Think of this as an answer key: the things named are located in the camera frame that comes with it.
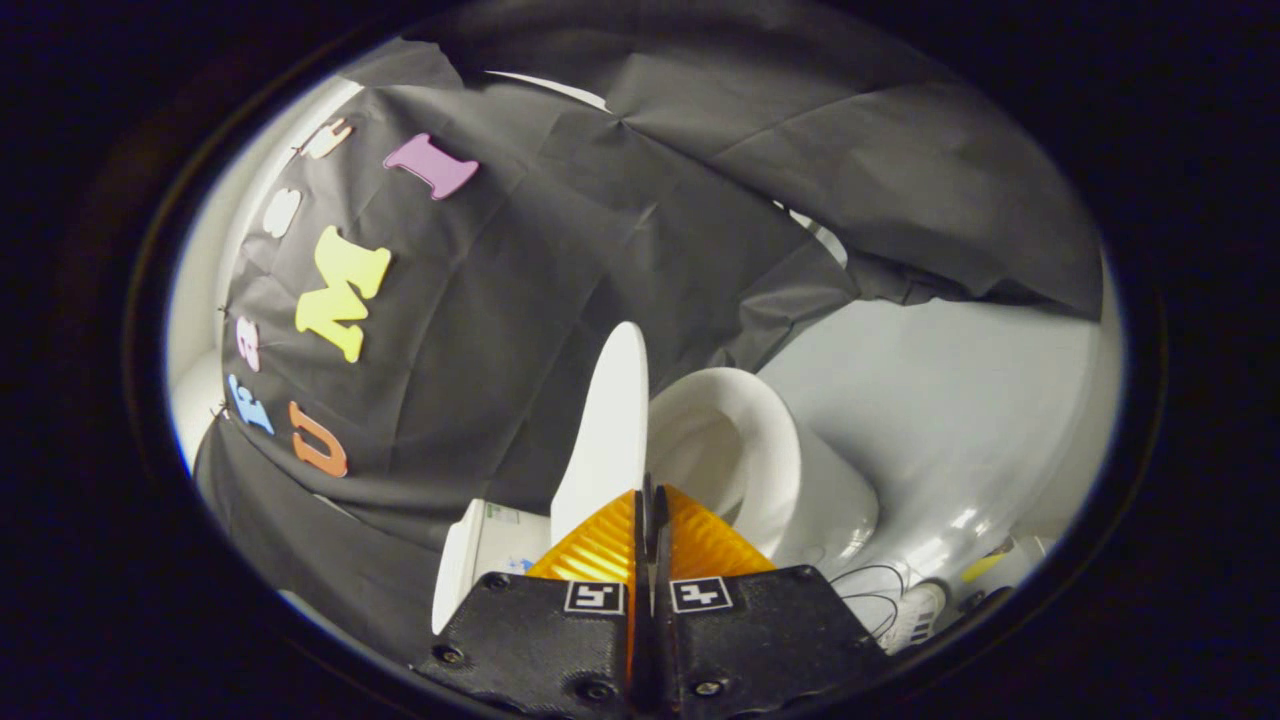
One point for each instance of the white toilet tank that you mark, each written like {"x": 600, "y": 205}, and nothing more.
{"x": 480, "y": 560}

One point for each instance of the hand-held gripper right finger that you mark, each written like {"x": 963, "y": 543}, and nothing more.
{"x": 760, "y": 640}

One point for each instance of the black backdrop cloth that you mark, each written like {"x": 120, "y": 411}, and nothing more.
{"x": 560, "y": 300}

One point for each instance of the white toilet bowl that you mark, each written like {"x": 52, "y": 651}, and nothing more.
{"x": 790, "y": 470}

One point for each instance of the white toilet lid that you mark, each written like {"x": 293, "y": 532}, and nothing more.
{"x": 615, "y": 420}

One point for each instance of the small yellow object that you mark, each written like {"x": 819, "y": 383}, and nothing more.
{"x": 985, "y": 566}

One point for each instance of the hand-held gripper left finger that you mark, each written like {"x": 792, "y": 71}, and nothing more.
{"x": 530, "y": 640}

